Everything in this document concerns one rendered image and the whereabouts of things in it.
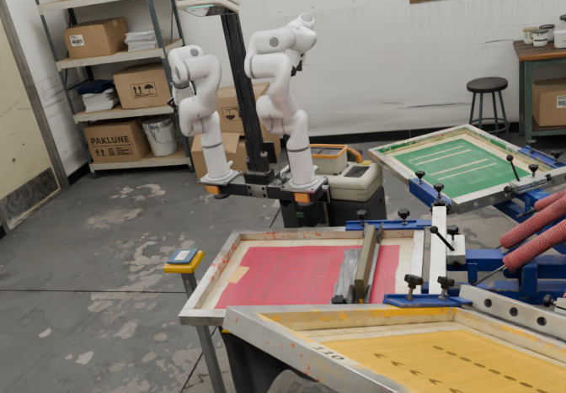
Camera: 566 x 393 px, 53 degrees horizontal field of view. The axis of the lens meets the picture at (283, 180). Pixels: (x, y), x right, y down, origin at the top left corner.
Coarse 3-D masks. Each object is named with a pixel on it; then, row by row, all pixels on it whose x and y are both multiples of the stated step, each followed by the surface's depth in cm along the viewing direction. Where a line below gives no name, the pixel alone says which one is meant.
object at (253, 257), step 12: (252, 252) 229; (264, 252) 228; (276, 252) 226; (288, 252) 225; (300, 252) 223; (312, 252) 221; (324, 252) 220; (336, 252) 219; (384, 252) 213; (396, 252) 212; (240, 264) 222; (252, 264) 221; (336, 264) 211; (384, 264) 206; (396, 264) 205
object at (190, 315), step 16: (240, 240) 239; (256, 240) 238; (416, 240) 211; (224, 256) 223; (416, 256) 201; (208, 272) 215; (416, 272) 192; (208, 288) 207; (416, 288) 184; (192, 304) 197; (192, 320) 191; (208, 320) 190
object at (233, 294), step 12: (252, 276) 213; (336, 276) 204; (384, 276) 199; (228, 288) 209; (240, 288) 207; (324, 288) 199; (372, 288) 194; (384, 288) 193; (228, 300) 201; (240, 300) 200; (252, 300) 199; (264, 300) 198; (276, 300) 197; (288, 300) 195; (300, 300) 194; (312, 300) 193; (324, 300) 192; (372, 300) 188
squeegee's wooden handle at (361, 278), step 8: (368, 232) 207; (368, 240) 203; (376, 240) 215; (368, 248) 198; (360, 256) 194; (368, 256) 194; (360, 264) 189; (368, 264) 193; (360, 272) 185; (368, 272) 192; (360, 280) 182; (368, 280) 191; (360, 288) 183; (360, 296) 184
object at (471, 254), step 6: (468, 252) 188; (474, 252) 188; (480, 252) 187; (486, 252) 187; (492, 252) 186; (498, 252) 186; (468, 258) 185; (474, 258) 185; (480, 258) 184; (486, 258) 184; (492, 258) 183; (498, 258) 183; (450, 264) 188; (462, 264) 187; (480, 264) 185; (486, 264) 185; (492, 264) 184; (498, 264) 184; (450, 270) 189; (456, 270) 188; (462, 270) 188; (480, 270) 186; (486, 270) 186; (492, 270) 185
